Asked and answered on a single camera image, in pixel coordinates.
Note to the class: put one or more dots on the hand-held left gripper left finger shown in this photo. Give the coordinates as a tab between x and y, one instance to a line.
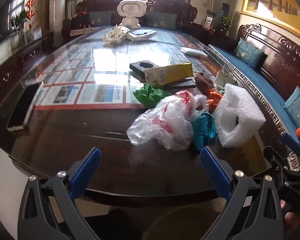
86	170

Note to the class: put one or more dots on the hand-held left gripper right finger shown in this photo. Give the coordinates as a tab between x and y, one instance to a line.
215	170

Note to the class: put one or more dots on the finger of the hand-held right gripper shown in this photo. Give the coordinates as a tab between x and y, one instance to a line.
291	143

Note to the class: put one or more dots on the teal plastic bag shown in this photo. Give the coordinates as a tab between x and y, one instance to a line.
202	130

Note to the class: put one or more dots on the yellow waste bin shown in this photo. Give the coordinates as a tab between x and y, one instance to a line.
180	225

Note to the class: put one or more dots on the white foam packing piece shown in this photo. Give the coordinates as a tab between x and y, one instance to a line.
235	105

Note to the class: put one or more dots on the clear plastic bag red print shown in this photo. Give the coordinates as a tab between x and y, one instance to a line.
165	122

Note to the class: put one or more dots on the orange plastic bag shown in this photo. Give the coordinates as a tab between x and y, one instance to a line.
213	97

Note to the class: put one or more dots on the brown wrapper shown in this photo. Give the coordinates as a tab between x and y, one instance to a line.
203	82

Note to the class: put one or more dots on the yellow cardboard box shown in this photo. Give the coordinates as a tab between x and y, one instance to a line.
170	73

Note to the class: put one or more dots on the person's right hand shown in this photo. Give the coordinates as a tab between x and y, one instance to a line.
293	220

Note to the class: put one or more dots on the blue embroidered cushion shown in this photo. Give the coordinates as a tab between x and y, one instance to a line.
248	52
298	110

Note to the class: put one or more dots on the wooden sofa with blue seat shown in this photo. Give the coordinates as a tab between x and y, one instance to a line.
287	55

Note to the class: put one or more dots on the black rectangular tray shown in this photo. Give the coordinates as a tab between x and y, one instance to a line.
22	107

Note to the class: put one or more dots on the black foam pad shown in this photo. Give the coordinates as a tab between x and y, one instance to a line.
182	83

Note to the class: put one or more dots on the dark carved wooden cabinet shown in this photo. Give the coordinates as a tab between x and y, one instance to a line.
15	62

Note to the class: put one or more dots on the dark wooden corner table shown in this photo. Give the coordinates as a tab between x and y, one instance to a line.
210	36

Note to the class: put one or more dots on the small potted green plant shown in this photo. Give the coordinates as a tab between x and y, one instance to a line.
226	22

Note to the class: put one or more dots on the gold framed tree painting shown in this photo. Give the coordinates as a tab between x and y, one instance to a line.
270	2

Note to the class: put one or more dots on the teal embroidered cushion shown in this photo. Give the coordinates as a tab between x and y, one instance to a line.
162	20
100	18

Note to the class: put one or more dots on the white standing air conditioner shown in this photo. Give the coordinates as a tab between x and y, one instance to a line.
57	12

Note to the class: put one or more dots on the tall leafy potted plant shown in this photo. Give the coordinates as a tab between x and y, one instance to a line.
19	21

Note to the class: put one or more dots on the dark carved wooden sofa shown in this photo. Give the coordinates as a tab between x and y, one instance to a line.
100	3

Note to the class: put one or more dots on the white robot toy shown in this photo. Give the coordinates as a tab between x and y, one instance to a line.
131	8

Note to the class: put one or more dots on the red knot hanging decoration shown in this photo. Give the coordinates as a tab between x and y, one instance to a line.
31	3

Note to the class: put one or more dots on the black foam square frame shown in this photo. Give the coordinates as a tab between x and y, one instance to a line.
137	67

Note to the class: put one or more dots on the small picture frame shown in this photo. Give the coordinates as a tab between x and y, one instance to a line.
208	23

